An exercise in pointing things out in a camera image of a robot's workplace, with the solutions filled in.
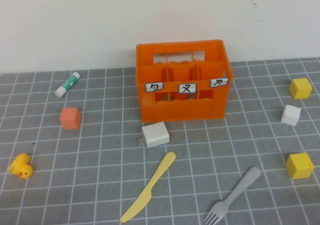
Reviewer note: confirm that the yellow plastic knife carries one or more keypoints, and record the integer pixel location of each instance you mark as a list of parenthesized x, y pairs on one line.
[(155, 178)]

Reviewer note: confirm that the white green glue stick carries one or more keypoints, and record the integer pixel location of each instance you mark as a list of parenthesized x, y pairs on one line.
[(66, 85)]

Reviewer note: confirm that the white power adapter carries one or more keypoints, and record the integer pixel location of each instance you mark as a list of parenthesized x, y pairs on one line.
[(156, 135)]

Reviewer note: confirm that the white cube block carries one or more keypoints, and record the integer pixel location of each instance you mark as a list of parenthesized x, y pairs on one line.
[(290, 116)]

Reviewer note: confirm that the orange plastic cutlery holder crate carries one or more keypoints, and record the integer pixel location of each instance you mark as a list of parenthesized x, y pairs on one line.
[(180, 112)]

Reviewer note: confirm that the yellow cube block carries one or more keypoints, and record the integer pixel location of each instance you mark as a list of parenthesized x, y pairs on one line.
[(301, 88), (300, 167)]

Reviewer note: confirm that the orange cube block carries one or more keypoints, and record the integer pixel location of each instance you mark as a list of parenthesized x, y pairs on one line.
[(70, 120)]

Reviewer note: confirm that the grey plastic fork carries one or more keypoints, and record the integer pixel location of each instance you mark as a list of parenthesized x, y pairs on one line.
[(240, 187)]

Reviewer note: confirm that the yellow rubber duck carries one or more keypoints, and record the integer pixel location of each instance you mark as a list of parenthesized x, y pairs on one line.
[(21, 166)]

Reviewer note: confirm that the grey grid pattern mat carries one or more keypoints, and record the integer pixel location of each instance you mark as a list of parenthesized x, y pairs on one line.
[(100, 172)]

